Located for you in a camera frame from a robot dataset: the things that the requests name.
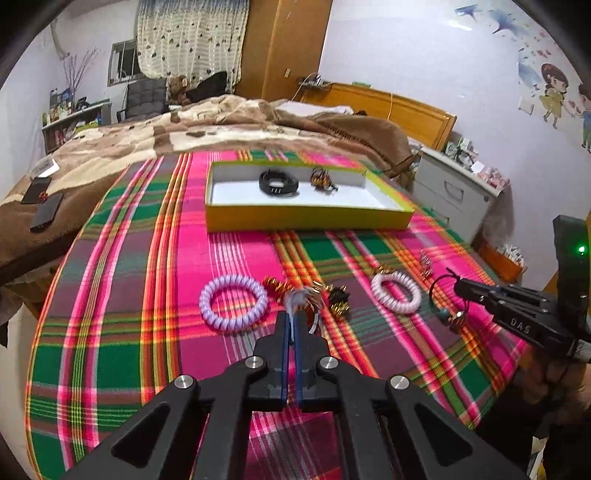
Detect dried flower branches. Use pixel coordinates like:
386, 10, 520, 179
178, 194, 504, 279
62, 48, 100, 100

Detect grey hair tie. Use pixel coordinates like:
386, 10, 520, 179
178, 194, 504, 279
283, 285, 324, 335

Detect black chair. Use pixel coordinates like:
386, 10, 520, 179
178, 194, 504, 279
117, 78, 169, 121

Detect white card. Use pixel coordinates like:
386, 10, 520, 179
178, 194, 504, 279
30, 158, 61, 178

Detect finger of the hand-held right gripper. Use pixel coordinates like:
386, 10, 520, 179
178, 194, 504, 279
463, 294, 505, 325
454, 278, 558, 311

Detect wooden wardrobe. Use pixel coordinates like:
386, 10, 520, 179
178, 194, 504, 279
240, 0, 334, 101

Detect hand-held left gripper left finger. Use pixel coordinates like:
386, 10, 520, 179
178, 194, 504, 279
60, 311, 294, 480

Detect brown patterned blanket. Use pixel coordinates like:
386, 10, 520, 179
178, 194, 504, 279
0, 95, 416, 287

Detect brown teddy bear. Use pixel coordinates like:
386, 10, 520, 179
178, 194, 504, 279
167, 75, 191, 106

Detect black gold hair clip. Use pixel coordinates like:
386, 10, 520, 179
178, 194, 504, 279
323, 284, 352, 317

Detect black phone with red charm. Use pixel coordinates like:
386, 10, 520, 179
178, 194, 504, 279
21, 178, 51, 205

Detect pink green plaid tablecloth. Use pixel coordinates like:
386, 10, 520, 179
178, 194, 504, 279
28, 150, 532, 480

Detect pink spiral hair tie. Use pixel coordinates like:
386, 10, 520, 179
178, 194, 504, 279
370, 271, 422, 312

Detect row of bottles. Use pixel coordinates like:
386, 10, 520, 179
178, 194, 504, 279
44, 88, 102, 125

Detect white shelf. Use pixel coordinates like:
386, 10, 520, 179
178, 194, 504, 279
41, 100, 113, 155

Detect cartoon children wall decal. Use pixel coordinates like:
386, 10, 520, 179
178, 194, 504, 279
517, 62, 591, 153

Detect orange storage box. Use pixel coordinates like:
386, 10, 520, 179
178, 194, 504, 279
478, 240, 527, 283

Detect wooden bed headboard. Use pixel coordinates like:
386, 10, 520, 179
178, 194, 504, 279
300, 82, 458, 151

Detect white nightstand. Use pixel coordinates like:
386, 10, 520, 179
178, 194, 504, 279
412, 147, 511, 243

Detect black teal bead hair tie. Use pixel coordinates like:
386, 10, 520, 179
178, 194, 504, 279
428, 269, 462, 324

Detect cream patterned curtain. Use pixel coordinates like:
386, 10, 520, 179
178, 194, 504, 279
136, 0, 252, 88

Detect window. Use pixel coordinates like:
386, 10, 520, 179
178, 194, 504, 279
108, 39, 139, 86

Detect row of small cosmetic boxes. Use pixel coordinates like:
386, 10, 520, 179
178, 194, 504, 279
445, 134, 509, 190

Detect purple spiral hair tie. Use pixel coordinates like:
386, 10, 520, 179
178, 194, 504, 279
199, 275, 269, 332

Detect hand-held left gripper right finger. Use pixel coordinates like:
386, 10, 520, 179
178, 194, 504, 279
294, 310, 532, 480

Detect yellow cardboard box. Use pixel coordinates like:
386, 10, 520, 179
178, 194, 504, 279
204, 161, 416, 233

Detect black wristband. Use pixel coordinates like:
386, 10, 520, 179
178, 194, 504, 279
259, 169, 299, 197

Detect white pillow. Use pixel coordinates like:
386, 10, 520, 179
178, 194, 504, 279
277, 99, 354, 116

